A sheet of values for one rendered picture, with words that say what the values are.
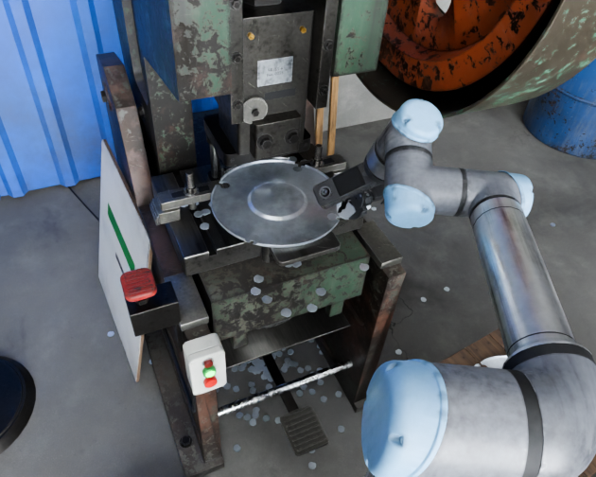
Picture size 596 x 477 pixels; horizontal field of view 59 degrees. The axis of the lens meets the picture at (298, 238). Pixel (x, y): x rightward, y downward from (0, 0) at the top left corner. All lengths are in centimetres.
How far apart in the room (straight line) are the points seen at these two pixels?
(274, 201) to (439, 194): 44
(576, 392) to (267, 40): 73
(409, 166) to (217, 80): 36
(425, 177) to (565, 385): 37
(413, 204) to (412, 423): 37
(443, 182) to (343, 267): 48
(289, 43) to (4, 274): 155
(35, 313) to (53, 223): 47
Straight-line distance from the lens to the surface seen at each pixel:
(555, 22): 90
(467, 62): 108
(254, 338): 149
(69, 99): 234
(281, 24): 100
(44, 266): 222
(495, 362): 153
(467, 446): 53
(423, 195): 80
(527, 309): 67
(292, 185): 120
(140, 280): 104
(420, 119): 85
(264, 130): 105
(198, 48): 91
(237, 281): 117
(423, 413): 52
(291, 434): 151
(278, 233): 108
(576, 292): 236
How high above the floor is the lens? 153
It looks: 44 degrees down
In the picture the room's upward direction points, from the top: 5 degrees clockwise
